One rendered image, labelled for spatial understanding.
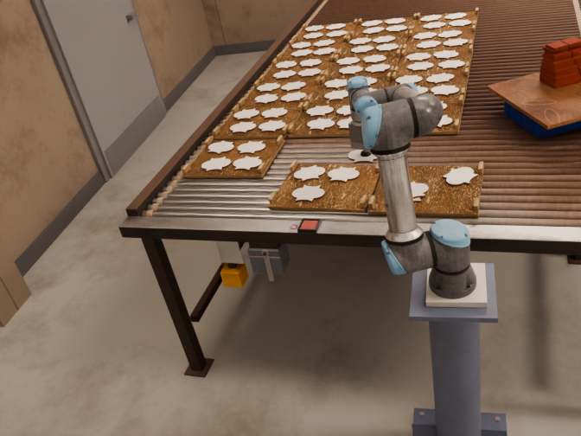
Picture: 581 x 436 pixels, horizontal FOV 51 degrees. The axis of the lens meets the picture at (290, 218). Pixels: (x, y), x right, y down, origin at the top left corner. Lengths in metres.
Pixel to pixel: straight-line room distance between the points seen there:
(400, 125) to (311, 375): 1.64
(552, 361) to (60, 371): 2.49
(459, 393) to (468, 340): 0.25
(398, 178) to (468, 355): 0.72
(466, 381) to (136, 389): 1.71
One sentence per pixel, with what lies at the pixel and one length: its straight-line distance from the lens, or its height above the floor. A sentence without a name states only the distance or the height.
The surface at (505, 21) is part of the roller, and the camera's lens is 4.34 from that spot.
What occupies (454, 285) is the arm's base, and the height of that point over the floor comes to 0.94.
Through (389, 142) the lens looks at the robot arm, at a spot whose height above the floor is 1.45.
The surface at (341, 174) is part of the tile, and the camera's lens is 2.61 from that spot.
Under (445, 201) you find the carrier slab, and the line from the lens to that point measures 2.38.
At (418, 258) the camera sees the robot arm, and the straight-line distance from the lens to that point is 1.88.
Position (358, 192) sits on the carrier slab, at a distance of 2.49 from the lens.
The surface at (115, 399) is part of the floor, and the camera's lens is 3.29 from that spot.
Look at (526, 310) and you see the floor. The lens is 3.30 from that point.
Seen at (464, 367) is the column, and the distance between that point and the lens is 2.23.
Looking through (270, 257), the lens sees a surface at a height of 0.80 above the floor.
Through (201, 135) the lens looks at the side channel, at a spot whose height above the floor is 0.95.
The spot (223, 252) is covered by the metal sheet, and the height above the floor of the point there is 0.79.
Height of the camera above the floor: 2.24
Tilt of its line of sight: 33 degrees down
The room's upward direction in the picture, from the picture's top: 12 degrees counter-clockwise
